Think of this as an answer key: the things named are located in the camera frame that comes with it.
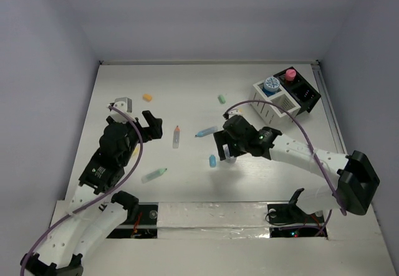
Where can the green highlighter pen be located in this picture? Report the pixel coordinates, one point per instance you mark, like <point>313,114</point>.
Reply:
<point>153,175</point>

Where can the orange eraser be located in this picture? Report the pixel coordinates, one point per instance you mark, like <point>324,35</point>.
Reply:
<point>147,97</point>

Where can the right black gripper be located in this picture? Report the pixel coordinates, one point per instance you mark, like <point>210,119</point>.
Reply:
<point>222,137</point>

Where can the blue highlighter pen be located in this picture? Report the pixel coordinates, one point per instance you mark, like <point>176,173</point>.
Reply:
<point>206,132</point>

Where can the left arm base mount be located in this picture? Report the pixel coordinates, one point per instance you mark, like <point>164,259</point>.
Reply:
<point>142,226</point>

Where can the pink capped tube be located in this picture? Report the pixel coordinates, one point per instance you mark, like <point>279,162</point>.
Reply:
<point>290,75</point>

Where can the clear round jar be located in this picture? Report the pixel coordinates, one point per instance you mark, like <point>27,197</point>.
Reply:
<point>228,157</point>

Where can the black container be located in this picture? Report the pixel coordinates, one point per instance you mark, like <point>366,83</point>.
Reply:
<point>300,90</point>

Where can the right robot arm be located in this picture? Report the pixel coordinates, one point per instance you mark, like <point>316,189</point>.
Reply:
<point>351,179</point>

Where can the yellow highlighter pen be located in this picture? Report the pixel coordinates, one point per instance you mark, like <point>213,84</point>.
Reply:
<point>135,152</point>

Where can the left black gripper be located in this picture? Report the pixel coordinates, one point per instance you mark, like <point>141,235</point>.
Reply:
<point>154,131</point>

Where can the green eraser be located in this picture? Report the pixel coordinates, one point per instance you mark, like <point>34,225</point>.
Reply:
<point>221,99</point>

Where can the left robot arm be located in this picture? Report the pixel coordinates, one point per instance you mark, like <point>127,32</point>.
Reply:
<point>98,205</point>

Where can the white slotted container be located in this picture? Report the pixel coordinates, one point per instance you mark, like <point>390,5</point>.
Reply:
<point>271,108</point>

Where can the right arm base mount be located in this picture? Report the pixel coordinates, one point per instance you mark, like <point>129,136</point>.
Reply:
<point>287,220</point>

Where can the orange tip white pen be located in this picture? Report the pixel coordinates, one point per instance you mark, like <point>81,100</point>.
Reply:
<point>176,137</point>

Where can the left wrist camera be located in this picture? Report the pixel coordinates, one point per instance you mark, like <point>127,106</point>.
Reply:
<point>124,104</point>

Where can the blue eraser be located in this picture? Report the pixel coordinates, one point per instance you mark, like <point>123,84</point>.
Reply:
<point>212,161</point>

